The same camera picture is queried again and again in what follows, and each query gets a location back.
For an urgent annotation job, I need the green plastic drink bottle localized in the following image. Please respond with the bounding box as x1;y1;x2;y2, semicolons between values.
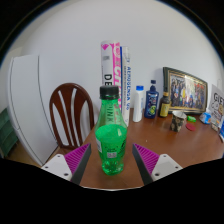
94;85;129;177

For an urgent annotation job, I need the patterned paper cup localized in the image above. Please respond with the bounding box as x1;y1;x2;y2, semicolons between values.
170;110;188;133

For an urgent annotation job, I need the dark blue pump bottle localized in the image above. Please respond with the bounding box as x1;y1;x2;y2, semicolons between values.
143;79;160;120

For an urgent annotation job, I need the white paper gift bag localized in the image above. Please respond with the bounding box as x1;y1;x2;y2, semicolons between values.
208;83;224;129

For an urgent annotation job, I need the pink and white shuttlecock tube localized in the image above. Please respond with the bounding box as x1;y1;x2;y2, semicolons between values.
100;40;123;111

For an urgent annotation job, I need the flat round red coaster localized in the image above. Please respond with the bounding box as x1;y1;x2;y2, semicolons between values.
185;123;197;132

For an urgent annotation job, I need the dark wooden chair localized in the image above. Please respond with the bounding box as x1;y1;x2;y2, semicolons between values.
49;82;95;151

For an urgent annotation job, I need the framed group picture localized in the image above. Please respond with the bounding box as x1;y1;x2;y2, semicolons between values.
162;66;209;116

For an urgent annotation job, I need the small beige snack packet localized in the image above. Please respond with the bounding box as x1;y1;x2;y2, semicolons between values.
210;123;221;133

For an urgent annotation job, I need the white lettered shuttlecock tube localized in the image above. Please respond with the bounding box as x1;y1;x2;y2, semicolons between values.
119;45;132;128

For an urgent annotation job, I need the white bottle with blue cap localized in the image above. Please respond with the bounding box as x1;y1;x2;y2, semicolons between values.
132;85;146;123

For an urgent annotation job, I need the blue tissue pack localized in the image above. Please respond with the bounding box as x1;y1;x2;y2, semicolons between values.
199;111;213;125

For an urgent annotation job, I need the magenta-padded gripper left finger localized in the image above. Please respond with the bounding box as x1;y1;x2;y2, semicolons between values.
40;142;93;186

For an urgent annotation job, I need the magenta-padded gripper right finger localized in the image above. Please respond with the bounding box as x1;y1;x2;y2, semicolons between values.
131;143;184;186

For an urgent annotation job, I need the green fabric seat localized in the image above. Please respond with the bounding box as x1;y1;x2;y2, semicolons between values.
0;107;19;158

